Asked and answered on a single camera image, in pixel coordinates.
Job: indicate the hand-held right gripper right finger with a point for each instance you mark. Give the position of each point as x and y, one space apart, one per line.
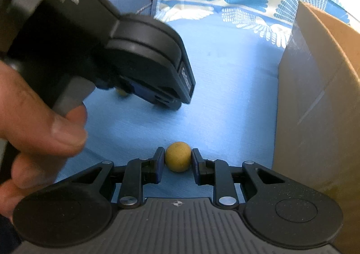
197 166

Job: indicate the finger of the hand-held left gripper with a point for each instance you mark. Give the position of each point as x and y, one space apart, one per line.
152 96

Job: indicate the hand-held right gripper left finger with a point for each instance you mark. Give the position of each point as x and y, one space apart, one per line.
158 164

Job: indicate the round yellow longan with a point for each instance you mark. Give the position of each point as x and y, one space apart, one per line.
122 93
177 160

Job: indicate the cardboard box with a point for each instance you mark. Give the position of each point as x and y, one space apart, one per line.
317 116

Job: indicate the person's left hand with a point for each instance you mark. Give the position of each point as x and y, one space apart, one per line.
31 130

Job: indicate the blue fan-print tablecloth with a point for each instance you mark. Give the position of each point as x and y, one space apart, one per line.
225 60

